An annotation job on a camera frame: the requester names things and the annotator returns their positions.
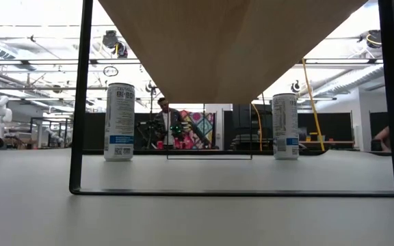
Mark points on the white Celsius can blue band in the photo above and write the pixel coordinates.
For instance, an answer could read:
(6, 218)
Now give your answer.
(285, 126)
(120, 119)

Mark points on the small black robot arm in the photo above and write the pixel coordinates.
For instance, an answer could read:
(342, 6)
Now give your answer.
(183, 131)
(145, 128)

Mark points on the wooden shelf board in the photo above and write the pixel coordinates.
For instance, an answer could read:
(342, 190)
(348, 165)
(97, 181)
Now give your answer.
(217, 51)

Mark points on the colourful patchwork panel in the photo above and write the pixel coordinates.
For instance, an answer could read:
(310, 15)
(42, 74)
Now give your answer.
(202, 128)

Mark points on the small red can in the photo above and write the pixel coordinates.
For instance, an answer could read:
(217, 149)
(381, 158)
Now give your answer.
(178, 143)
(159, 145)

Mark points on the person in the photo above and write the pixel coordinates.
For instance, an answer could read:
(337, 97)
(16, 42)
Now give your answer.
(166, 121)
(385, 135)

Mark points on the black cabinet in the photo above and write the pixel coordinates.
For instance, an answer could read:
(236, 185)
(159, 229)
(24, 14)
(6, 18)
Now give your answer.
(241, 118)

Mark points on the black hanging device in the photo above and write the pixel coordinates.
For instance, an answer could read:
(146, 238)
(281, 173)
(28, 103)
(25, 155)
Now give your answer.
(121, 51)

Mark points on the black hook fixture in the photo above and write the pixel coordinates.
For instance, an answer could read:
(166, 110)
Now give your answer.
(296, 89)

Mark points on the grey hanging device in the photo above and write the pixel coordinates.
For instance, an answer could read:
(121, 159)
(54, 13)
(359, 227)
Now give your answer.
(109, 39)

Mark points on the wooden workbench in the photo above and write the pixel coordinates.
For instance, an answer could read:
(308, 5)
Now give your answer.
(334, 142)

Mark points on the black office chair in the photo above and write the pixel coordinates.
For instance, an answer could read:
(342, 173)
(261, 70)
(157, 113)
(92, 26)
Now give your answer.
(376, 146)

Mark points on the black yellow hanging reel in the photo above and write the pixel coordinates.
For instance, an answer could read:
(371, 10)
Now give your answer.
(373, 39)

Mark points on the black table frame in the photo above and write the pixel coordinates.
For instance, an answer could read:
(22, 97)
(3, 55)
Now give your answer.
(149, 152)

